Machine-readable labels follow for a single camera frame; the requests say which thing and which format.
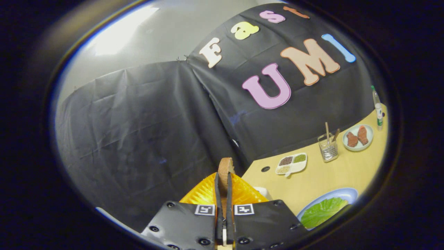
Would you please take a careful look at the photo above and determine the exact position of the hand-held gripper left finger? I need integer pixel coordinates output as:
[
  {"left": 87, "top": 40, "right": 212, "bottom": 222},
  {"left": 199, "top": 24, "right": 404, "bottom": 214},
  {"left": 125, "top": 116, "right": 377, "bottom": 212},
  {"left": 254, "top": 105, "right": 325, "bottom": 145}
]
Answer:
[{"left": 140, "top": 173, "right": 226, "bottom": 250}]

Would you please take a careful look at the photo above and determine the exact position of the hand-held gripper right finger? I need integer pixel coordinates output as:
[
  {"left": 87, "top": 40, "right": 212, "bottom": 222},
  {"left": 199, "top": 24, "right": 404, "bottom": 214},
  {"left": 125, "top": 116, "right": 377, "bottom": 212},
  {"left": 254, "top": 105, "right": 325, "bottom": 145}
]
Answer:
[{"left": 226, "top": 173, "right": 309, "bottom": 250}]

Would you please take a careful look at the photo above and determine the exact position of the brown crust bread slice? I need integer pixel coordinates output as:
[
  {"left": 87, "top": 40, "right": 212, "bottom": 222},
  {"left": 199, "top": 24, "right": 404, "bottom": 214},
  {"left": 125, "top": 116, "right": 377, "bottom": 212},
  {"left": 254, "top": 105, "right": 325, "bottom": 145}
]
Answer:
[{"left": 217, "top": 157, "right": 236, "bottom": 195}]

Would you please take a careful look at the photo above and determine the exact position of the green lettuce leaf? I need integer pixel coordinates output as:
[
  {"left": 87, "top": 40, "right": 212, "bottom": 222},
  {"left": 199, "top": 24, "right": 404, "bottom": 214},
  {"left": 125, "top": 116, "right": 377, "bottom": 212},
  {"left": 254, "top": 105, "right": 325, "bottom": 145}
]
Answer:
[{"left": 300, "top": 197, "right": 349, "bottom": 229}]

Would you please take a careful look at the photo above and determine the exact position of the white toaster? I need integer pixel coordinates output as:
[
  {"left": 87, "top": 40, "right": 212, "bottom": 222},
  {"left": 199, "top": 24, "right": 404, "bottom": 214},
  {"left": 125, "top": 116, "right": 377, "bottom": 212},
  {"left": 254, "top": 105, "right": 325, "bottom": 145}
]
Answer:
[{"left": 253, "top": 187, "right": 274, "bottom": 202}]

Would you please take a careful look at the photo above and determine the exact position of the white divided seasoning dish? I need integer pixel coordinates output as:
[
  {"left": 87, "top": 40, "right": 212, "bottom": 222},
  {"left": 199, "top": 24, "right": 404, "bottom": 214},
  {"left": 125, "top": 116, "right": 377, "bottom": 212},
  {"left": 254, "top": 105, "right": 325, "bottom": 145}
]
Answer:
[{"left": 275, "top": 153, "right": 308, "bottom": 177}]

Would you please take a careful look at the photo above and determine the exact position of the metal mesh utensil holder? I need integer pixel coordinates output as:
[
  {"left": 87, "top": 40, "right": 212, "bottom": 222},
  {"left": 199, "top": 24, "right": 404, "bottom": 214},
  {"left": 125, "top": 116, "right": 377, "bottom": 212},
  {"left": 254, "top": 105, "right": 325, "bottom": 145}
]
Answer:
[{"left": 317, "top": 133, "right": 339, "bottom": 163}]

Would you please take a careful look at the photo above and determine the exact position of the light blue round plate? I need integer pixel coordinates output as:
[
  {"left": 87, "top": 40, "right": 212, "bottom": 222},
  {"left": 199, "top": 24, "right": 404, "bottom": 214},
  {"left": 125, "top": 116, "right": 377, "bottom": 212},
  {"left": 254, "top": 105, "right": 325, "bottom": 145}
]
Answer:
[{"left": 297, "top": 188, "right": 358, "bottom": 231}]

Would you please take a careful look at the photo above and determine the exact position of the pale green round plate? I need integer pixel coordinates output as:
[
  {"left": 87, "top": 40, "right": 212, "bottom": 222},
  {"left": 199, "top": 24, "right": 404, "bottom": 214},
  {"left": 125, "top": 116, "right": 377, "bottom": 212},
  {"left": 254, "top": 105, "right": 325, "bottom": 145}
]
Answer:
[{"left": 342, "top": 124, "right": 374, "bottom": 152}]

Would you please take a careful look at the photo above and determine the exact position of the clear plastic water bottle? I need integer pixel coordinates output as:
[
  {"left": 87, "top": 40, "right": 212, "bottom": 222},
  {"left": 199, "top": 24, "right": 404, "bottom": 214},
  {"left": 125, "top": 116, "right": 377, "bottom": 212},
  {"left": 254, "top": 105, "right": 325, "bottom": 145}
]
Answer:
[{"left": 370, "top": 85, "right": 383, "bottom": 131}]

